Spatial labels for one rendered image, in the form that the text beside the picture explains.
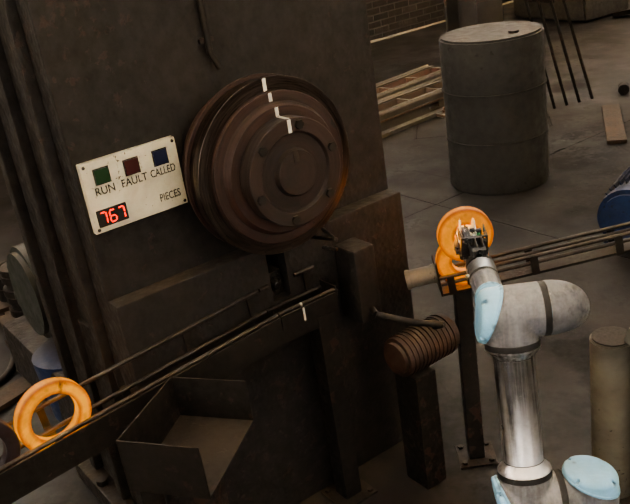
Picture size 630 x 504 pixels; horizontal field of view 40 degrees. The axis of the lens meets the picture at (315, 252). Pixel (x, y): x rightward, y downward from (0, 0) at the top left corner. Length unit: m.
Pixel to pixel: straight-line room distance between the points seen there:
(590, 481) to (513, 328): 0.37
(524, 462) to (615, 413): 0.70
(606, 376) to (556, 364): 0.87
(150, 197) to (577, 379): 1.76
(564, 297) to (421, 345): 0.79
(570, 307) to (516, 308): 0.11
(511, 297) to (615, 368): 0.75
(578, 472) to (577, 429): 1.06
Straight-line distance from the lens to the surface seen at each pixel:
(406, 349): 2.49
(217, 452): 2.06
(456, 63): 4.87
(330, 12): 2.48
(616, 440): 2.62
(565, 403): 3.15
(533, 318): 1.80
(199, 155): 2.11
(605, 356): 2.47
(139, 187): 2.20
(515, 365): 1.84
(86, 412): 2.20
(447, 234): 2.39
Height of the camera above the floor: 1.77
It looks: 23 degrees down
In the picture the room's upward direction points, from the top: 9 degrees counter-clockwise
